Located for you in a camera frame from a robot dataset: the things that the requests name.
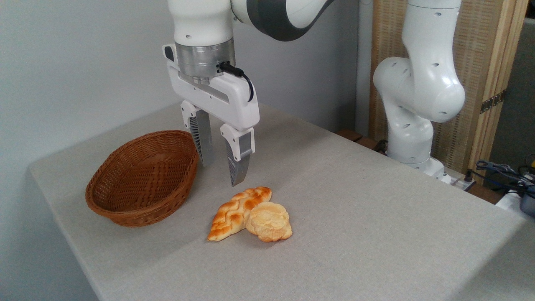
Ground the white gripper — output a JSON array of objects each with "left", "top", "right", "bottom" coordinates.
[{"left": 163, "top": 43, "right": 260, "bottom": 187}]

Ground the round pale bread bun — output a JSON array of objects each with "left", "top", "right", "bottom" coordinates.
[{"left": 246, "top": 202, "right": 293, "bottom": 243}]

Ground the braided golden bread loaf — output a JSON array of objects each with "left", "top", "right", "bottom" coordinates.
[{"left": 207, "top": 186, "right": 273, "bottom": 242}]

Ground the brown wicker basket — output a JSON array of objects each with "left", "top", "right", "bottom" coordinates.
[{"left": 85, "top": 130, "right": 200, "bottom": 228}]

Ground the brown wooden block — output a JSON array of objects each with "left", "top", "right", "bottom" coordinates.
[{"left": 336, "top": 129, "right": 364, "bottom": 143}]

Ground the grey fabric tablecloth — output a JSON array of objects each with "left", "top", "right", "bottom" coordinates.
[{"left": 28, "top": 102, "right": 535, "bottom": 301}]

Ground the white vertical pipe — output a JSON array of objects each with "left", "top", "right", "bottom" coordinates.
[{"left": 355, "top": 0, "right": 374, "bottom": 137}]

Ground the wood and rattan folding screen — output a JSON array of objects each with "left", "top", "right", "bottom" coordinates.
[{"left": 369, "top": 0, "right": 530, "bottom": 184}]

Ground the metal screen hinge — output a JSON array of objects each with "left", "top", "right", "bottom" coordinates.
[{"left": 480, "top": 89, "right": 507, "bottom": 114}]

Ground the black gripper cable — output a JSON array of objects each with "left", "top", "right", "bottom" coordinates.
[{"left": 219, "top": 62, "right": 255, "bottom": 103}]

